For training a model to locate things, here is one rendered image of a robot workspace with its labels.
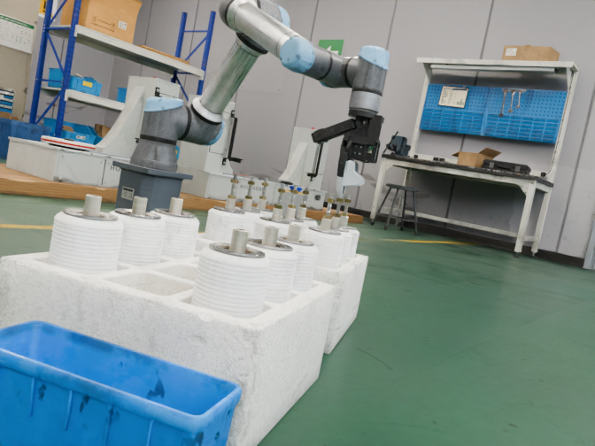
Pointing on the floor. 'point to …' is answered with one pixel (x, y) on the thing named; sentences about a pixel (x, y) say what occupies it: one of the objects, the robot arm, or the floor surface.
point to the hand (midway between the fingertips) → (338, 191)
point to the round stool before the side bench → (403, 206)
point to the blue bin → (104, 394)
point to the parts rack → (76, 34)
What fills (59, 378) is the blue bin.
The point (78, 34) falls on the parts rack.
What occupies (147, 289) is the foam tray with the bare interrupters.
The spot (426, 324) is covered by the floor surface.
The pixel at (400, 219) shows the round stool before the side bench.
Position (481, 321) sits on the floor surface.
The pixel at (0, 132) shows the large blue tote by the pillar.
